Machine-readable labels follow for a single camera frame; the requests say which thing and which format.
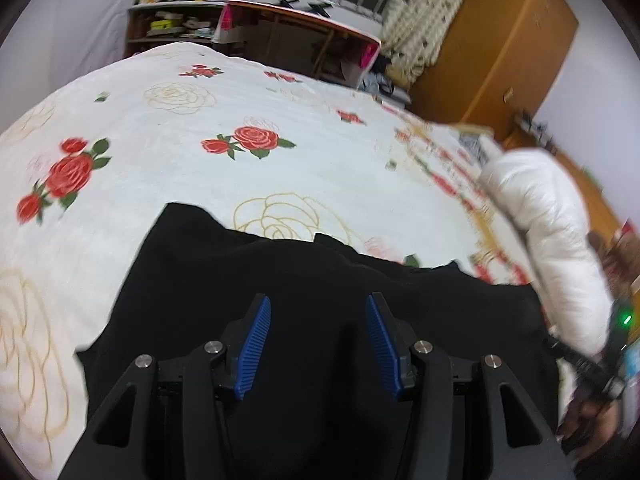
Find white duvet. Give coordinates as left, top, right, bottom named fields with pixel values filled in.
left=477, top=149, right=618, bottom=358

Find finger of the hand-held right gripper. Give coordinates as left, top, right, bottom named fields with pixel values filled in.
left=542, top=335, right=608, bottom=401

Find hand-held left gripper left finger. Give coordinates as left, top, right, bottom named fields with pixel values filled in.
left=57, top=294, right=273, bottom=480

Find wooden wardrobe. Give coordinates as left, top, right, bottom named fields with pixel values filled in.
left=407, top=0, right=581, bottom=133

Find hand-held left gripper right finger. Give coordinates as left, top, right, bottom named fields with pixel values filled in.
left=365, top=292, right=576, bottom=480

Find black garment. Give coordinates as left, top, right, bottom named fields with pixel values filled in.
left=76, top=202, right=563, bottom=480

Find pile of dark clothes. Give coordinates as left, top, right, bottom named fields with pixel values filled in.
left=360, top=52, right=413, bottom=106

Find floral rose blanket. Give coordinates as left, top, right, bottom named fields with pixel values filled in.
left=0, top=42, right=541, bottom=466

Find patterned curtain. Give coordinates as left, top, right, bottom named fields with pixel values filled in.
left=380, top=0, right=481, bottom=86

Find wooden shelf unit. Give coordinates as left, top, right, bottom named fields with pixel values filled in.
left=122, top=0, right=236, bottom=58

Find wooden desk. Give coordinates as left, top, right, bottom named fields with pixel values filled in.
left=212, top=0, right=383, bottom=91

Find person's right hand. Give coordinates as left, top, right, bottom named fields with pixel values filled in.
left=557, top=400, right=623, bottom=461

